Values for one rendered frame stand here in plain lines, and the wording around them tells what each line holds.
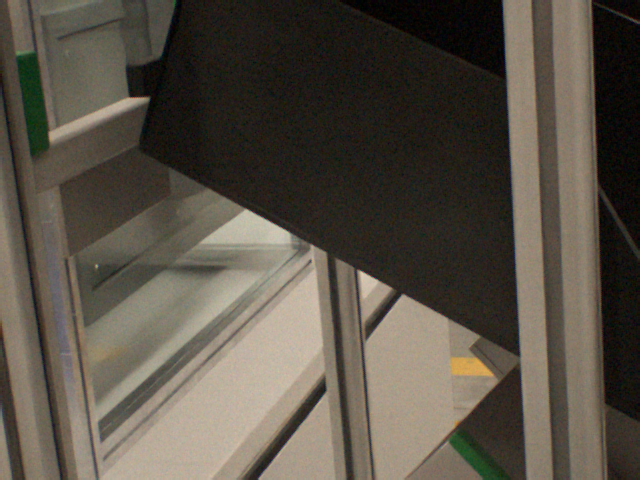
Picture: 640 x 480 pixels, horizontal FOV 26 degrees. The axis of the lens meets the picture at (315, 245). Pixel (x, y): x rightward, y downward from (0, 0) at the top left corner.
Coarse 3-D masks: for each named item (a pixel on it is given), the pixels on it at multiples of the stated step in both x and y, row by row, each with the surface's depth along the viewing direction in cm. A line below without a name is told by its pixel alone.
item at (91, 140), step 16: (96, 112) 48; (112, 112) 48; (128, 112) 49; (144, 112) 50; (64, 128) 46; (80, 128) 46; (96, 128) 46; (112, 128) 48; (128, 128) 49; (64, 144) 44; (80, 144) 45; (96, 144) 46; (112, 144) 48; (128, 144) 49; (32, 160) 42; (48, 160) 43; (64, 160) 44; (80, 160) 45; (96, 160) 46; (48, 176) 43; (64, 176) 44
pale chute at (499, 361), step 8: (472, 344) 58; (480, 344) 58; (488, 344) 58; (496, 344) 57; (472, 352) 58; (480, 352) 58; (488, 352) 58; (496, 352) 58; (504, 352) 57; (480, 360) 58; (488, 360) 58; (496, 360) 58; (504, 360) 58; (512, 360) 57; (488, 368) 58; (496, 368) 58; (504, 368) 58; (496, 376) 58
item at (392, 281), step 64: (192, 0) 42; (256, 0) 41; (320, 0) 40; (384, 0) 53; (448, 0) 52; (192, 64) 43; (256, 64) 41; (320, 64) 40; (384, 64) 39; (448, 64) 39; (192, 128) 43; (256, 128) 42; (320, 128) 41; (384, 128) 40; (448, 128) 39; (256, 192) 43; (320, 192) 42; (384, 192) 41; (448, 192) 40; (384, 256) 41; (448, 256) 40; (512, 256) 39; (512, 320) 40
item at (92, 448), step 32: (32, 0) 115; (32, 32) 115; (64, 288) 120; (288, 288) 175; (64, 320) 120; (224, 320) 158; (256, 320) 164; (64, 352) 121; (192, 352) 148; (224, 352) 155; (160, 384) 140; (192, 384) 146; (128, 416) 132; (160, 416) 139; (96, 448) 126; (128, 448) 132
